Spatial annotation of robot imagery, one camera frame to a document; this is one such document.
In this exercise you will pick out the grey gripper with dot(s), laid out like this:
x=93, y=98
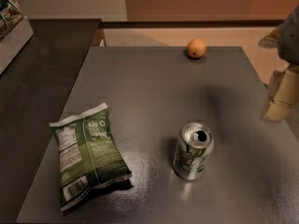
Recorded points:
x=290, y=41

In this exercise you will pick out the green 7up soda can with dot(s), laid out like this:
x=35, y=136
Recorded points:
x=195, y=144

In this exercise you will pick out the orange fruit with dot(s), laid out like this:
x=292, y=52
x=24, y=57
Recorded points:
x=196, y=48

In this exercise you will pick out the green chip bag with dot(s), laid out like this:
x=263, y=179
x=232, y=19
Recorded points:
x=88, y=156

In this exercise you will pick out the white snack box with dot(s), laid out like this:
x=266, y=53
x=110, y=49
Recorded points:
x=14, y=41

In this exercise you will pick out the snack packets in box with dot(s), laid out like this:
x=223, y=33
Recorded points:
x=10, y=16

